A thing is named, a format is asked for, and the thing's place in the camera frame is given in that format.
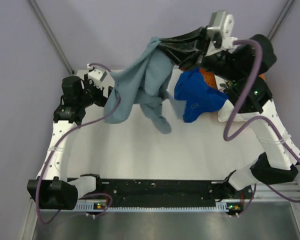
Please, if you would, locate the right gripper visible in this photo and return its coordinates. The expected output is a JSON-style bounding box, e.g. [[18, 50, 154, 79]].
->
[[152, 26, 243, 84]]

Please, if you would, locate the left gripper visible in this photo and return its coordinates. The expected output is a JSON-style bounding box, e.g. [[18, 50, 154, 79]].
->
[[77, 74, 118, 110]]

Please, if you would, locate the grey-blue t shirt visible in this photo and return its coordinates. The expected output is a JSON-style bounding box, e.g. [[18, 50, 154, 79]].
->
[[104, 37, 175, 134]]

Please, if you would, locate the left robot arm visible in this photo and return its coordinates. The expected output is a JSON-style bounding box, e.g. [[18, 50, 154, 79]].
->
[[27, 71, 107, 210]]

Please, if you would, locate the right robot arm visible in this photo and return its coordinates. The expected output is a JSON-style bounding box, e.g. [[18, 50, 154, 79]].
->
[[158, 27, 300, 198]]

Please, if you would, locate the orange basket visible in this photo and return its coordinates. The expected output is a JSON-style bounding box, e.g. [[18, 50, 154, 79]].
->
[[198, 66, 267, 88]]

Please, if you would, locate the royal blue t shirt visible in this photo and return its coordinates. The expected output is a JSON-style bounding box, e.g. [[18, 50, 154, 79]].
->
[[174, 67, 228, 123]]

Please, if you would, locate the white printed t shirt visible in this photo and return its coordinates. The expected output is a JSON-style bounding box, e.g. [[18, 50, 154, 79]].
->
[[216, 74, 248, 123]]

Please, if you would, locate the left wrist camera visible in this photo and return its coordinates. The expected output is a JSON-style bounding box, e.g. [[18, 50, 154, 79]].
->
[[87, 64, 108, 89]]

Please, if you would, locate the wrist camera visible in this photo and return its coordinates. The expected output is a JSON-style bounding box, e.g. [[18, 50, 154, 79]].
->
[[207, 10, 235, 39], [87, 64, 108, 89]]

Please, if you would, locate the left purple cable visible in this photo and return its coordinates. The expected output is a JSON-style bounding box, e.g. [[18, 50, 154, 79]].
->
[[36, 63, 121, 225]]

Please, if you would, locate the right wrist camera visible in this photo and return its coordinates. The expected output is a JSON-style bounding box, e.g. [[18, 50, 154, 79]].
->
[[207, 10, 235, 39]]

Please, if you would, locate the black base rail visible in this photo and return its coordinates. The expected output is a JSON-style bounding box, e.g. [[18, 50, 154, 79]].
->
[[87, 178, 252, 208]]

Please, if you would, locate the grey slotted cable duct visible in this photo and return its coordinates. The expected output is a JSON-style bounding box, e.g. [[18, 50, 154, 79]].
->
[[39, 201, 243, 213]]

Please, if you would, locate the aluminium frame profile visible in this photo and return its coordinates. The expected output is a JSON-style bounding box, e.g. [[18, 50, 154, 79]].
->
[[254, 182, 300, 202]]

